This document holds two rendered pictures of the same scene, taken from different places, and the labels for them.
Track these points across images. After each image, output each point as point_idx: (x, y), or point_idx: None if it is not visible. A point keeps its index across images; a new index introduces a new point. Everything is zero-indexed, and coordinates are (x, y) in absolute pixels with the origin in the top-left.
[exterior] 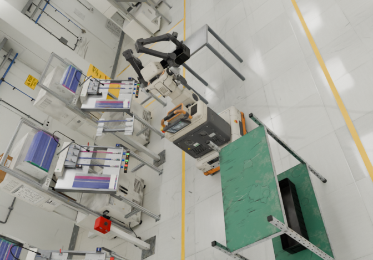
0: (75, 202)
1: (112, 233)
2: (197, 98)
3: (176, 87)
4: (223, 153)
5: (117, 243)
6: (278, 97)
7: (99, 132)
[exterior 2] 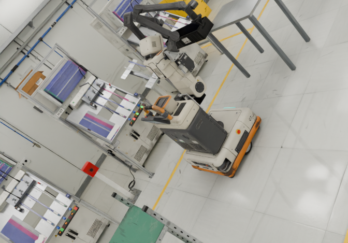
0: (84, 134)
1: (98, 177)
2: (202, 89)
3: (176, 72)
4: (128, 214)
5: (125, 172)
6: (306, 123)
7: (125, 75)
